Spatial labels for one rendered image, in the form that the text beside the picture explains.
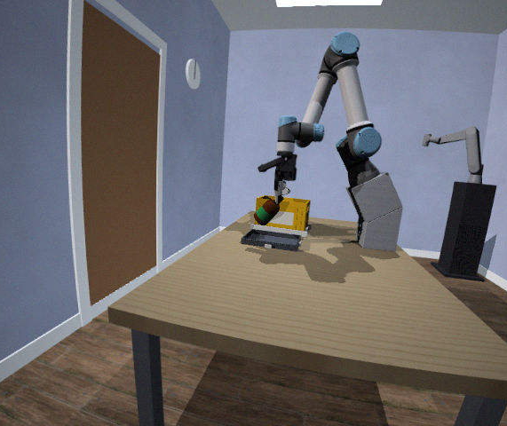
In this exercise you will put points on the yellow divided crate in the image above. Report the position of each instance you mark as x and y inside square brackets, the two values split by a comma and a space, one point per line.
[291, 214]

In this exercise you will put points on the brown bottle with green label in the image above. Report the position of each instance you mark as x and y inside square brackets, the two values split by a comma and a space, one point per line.
[267, 211]

